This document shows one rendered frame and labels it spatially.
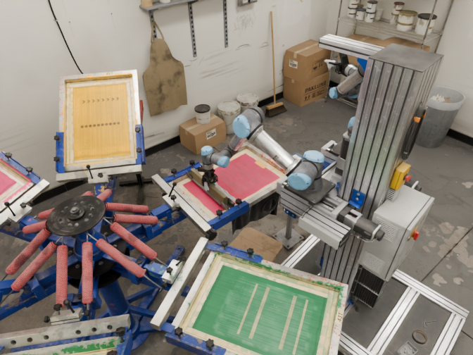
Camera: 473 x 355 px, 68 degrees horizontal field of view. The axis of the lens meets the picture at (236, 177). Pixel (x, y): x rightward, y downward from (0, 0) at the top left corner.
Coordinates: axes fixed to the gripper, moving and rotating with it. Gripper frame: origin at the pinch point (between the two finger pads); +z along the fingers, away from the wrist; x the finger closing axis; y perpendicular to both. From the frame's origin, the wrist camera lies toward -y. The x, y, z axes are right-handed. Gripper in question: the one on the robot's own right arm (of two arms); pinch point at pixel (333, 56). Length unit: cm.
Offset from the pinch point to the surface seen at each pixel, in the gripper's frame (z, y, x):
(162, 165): 144, 149, -145
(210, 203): -40, 57, -119
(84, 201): -48, 12, -187
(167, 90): 179, 73, -110
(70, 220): -61, 11, -195
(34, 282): -72, 33, -224
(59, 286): -89, 24, -207
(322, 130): 138, 179, 77
